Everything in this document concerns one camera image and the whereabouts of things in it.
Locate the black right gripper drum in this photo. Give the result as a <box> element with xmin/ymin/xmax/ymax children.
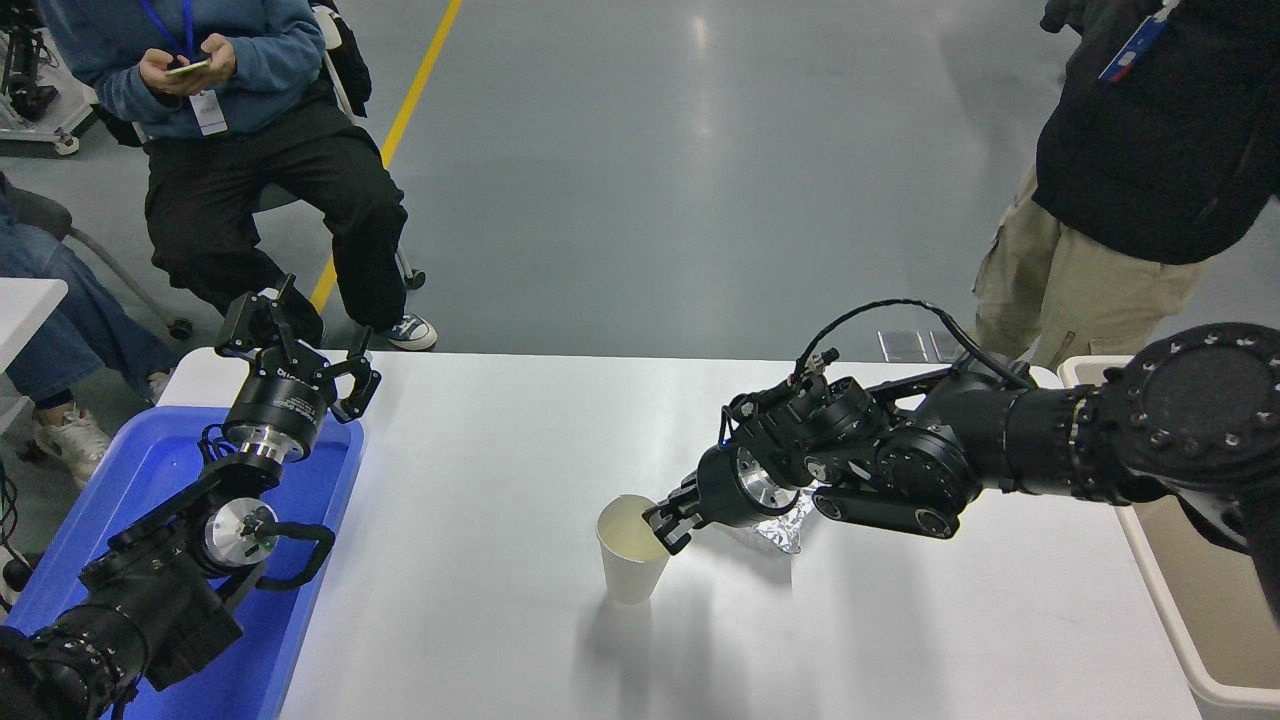
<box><xmin>695</xmin><ymin>443</ymin><xmax>773</xmax><ymax>529</ymax></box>

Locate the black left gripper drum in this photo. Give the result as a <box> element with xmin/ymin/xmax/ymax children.
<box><xmin>222</xmin><ymin>365</ymin><xmax>332</xmax><ymax>452</ymax></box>

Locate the white paper cup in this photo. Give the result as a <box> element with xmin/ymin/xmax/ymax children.
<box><xmin>597</xmin><ymin>494</ymin><xmax>673</xmax><ymax>606</ymax></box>

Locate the phone person's right hand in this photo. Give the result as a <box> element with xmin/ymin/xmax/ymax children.
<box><xmin>138</xmin><ymin>47</ymin><xmax>198</xmax><ymax>98</ymax></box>

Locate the phone person's left hand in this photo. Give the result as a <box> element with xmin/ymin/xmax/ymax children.
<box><xmin>188</xmin><ymin>33</ymin><xmax>238</xmax><ymax>87</ymax></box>

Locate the crumpled silver foil tray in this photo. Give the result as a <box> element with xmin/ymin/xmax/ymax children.
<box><xmin>752</xmin><ymin>484</ymin><xmax>822</xmax><ymax>556</ymax></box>

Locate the person holding phone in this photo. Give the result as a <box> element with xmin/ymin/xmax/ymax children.
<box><xmin>35</xmin><ymin>0</ymin><xmax>441</xmax><ymax>353</ymax></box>

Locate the blue plastic tray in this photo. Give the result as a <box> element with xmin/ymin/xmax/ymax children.
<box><xmin>5</xmin><ymin>405</ymin><xmax>366</xmax><ymax>720</ymax></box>

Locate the person in jeans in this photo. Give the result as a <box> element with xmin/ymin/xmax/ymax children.
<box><xmin>0</xmin><ymin>170</ymin><xmax>181</xmax><ymax>491</ymax></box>

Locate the grey office chair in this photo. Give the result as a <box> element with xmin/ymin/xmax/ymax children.
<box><xmin>8</xmin><ymin>185</ymin><xmax>196</xmax><ymax>341</ymax></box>

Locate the small white side table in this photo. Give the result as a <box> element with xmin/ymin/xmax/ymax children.
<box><xmin>0</xmin><ymin>277</ymin><xmax>71</xmax><ymax>433</ymax></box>

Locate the wheeled equipment stand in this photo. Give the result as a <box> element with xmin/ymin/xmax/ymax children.
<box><xmin>0</xmin><ymin>0</ymin><xmax>101</xmax><ymax>157</ymax></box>

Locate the large pale plastic bin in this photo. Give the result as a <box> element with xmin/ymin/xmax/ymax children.
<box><xmin>1057</xmin><ymin>355</ymin><xmax>1280</xmax><ymax>713</ymax></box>

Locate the person with blue badge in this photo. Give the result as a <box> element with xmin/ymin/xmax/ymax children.
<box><xmin>970</xmin><ymin>0</ymin><xmax>1280</xmax><ymax>373</ymax></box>

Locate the blue id badge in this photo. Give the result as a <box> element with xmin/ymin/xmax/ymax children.
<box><xmin>1098</xmin><ymin>5</ymin><xmax>1173</xmax><ymax>84</ymax></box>

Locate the white badge on blue lanyard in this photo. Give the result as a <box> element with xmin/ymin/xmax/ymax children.
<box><xmin>137</xmin><ymin>0</ymin><xmax>230</xmax><ymax>137</ymax></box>

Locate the black floor cable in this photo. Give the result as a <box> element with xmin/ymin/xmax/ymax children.
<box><xmin>0</xmin><ymin>455</ymin><xmax>37</xmax><ymax>613</ymax></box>

